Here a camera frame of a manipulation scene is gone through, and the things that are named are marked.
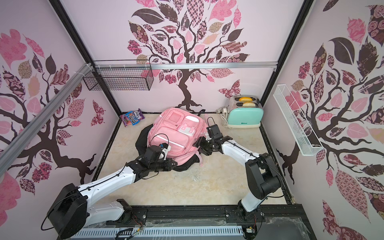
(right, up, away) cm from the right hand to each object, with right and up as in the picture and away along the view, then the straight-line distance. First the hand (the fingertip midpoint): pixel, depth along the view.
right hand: (195, 149), depth 87 cm
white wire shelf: (+55, +12, -11) cm, 58 cm away
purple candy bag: (-50, +20, +27) cm, 60 cm away
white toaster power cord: (+23, +25, +30) cm, 45 cm away
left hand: (-11, -9, -6) cm, 15 cm away
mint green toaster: (+35, +24, +13) cm, 44 cm away
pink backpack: (-10, +12, +11) cm, 19 cm away
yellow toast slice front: (+37, +29, +13) cm, 49 cm away
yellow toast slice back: (+35, +32, +13) cm, 50 cm away
